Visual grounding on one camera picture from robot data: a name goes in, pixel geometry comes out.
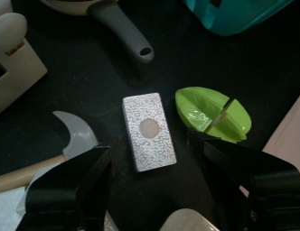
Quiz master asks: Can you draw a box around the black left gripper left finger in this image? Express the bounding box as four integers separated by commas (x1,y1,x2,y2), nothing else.
15,145,114,231

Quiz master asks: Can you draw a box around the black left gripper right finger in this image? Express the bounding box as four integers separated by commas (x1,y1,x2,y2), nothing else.
188,129,300,231

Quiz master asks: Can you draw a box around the white cloth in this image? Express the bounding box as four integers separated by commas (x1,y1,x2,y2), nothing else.
0,162,120,231

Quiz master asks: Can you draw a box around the beige rounded toy piece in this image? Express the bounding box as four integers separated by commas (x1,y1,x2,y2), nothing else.
159,208,220,231

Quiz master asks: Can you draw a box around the pink board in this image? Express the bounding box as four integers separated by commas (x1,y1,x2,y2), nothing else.
239,89,300,199

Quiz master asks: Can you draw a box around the speckled grey rectangular block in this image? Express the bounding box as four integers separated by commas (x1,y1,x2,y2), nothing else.
121,92,179,173

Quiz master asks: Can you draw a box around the green leaf-shaped dish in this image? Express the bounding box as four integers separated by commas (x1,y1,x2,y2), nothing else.
175,86,253,143

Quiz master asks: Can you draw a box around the white toy box appliance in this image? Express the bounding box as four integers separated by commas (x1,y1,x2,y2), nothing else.
0,0,49,117

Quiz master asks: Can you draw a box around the teal plastic toy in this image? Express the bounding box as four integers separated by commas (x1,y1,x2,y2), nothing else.
183,0,295,37

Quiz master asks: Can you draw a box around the metal spatula with wooden handle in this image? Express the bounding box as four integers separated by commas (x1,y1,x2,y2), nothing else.
0,110,100,195

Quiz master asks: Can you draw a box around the grey pan handle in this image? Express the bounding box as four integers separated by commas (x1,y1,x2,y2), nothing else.
40,0,157,64

